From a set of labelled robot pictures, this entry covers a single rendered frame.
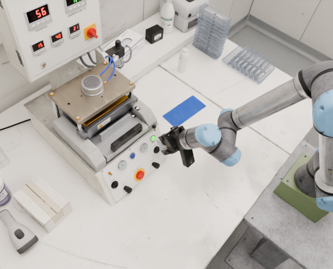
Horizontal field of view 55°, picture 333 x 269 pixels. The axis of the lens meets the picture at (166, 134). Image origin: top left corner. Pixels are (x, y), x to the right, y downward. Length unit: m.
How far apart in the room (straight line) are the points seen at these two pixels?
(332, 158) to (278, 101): 0.23
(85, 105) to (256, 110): 0.60
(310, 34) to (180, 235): 2.60
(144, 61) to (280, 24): 2.03
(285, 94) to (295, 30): 2.48
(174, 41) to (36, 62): 0.99
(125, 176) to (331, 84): 0.82
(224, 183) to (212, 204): 0.12
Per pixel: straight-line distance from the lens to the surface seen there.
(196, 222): 1.36
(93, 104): 1.19
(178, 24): 2.05
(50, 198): 1.32
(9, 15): 1.07
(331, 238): 1.55
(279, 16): 3.55
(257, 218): 1.44
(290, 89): 1.07
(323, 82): 0.95
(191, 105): 1.69
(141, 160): 1.36
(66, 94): 1.24
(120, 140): 1.21
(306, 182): 1.42
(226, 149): 1.10
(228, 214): 1.41
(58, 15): 1.16
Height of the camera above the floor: 2.01
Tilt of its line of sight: 54 degrees down
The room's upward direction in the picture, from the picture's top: 9 degrees clockwise
